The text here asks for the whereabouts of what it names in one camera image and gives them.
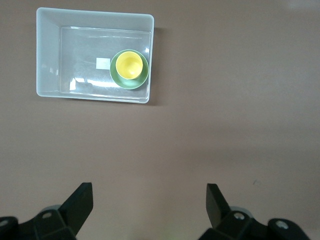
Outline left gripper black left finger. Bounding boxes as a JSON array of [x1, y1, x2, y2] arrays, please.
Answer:
[[0, 182, 94, 240]]

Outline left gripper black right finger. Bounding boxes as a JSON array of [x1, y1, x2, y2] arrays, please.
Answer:
[[199, 183, 311, 240]]

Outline light green bowl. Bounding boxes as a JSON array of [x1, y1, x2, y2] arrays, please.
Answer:
[[109, 49, 150, 91]]

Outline yellow plastic cup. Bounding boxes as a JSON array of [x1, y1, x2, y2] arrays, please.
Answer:
[[115, 51, 144, 80]]

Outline clear plastic bin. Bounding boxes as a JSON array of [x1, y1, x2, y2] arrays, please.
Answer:
[[35, 6, 155, 105]]

